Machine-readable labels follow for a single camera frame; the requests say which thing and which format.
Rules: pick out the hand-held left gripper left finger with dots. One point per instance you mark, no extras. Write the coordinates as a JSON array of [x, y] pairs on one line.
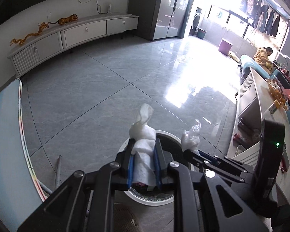
[[130, 169]]

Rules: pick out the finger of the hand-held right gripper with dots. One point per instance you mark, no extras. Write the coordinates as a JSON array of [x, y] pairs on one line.
[[228, 162], [207, 166]]

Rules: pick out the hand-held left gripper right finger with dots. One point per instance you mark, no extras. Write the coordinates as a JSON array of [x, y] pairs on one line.
[[157, 171]]

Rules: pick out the white paper towel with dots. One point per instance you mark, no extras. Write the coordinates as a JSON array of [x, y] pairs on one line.
[[143, 149]]

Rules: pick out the white round trash bin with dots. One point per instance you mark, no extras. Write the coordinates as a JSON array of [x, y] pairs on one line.
[[147, 199]]

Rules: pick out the clear plastic wrapper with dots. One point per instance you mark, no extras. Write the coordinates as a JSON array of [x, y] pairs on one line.
[[189, 140]]

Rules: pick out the long marble table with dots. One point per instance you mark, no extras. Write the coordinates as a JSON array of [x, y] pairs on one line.
[[258, 96]]

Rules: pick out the pile of orange snacks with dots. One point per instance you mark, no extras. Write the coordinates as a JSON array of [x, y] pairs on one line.
[[276, 93]]

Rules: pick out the blue chair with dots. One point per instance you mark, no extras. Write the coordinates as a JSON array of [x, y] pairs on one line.
[[249, 64]]

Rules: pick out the landscape print coffee table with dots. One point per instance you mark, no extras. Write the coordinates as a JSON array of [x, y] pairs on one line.
[[4, 149]]

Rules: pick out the teal waste bucket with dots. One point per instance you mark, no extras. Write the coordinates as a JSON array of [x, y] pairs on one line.
[[201, 33]]

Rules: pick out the washing machine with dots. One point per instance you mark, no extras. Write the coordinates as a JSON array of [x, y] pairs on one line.
[[196, 23]]

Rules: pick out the white television cabinet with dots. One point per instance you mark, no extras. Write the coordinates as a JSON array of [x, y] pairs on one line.
[[84, 31]]

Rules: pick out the row of hanging clothes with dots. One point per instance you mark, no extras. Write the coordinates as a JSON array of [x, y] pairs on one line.
[[263, 17]]

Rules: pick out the grey refrigerator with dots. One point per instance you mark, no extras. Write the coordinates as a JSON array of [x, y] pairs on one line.
[[164, 12]]

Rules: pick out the golden tiger figurine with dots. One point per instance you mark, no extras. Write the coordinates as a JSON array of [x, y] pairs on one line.
[[67, 19]]

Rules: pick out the white power strip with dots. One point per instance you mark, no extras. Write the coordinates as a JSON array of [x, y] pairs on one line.
[[109, 8]]

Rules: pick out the golden dragon figurine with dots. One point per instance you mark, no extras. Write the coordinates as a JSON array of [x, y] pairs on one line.
[[29, 36]]

